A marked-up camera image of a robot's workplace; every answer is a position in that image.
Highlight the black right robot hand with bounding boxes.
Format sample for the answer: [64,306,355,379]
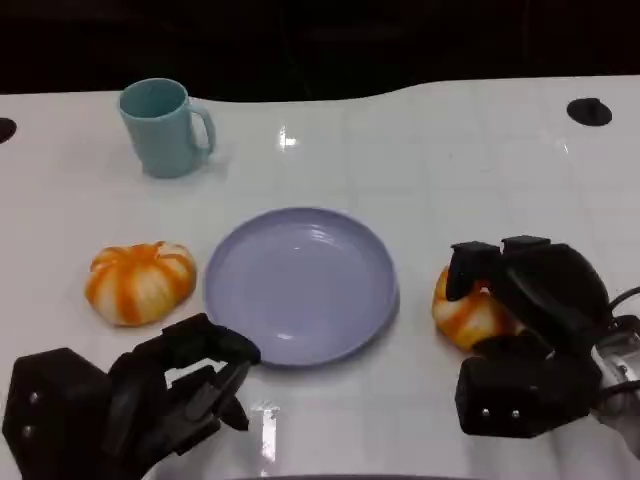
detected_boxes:
[445,235,614,362]

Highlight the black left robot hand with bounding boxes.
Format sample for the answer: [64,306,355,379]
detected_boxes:
[106,313,262,480]

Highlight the orange white toy bread roll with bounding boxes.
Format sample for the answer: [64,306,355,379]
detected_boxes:
[431,266,527,351]
[83,240,198,329]

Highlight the lilac plate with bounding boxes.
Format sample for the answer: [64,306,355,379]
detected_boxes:
[202,206,401,370]

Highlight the pale green mug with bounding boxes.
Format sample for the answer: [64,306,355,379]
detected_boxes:
[118,78,217,179]

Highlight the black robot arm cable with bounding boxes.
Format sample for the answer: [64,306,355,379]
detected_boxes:
[606,285,640,315]

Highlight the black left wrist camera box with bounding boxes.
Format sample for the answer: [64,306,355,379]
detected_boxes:
[1,347,115,480]

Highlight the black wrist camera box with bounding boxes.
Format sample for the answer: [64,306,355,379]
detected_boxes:
[454,356,602,440]
[1,347,115,480]

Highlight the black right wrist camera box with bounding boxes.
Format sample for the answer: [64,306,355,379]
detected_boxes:
[454,356,602,440]

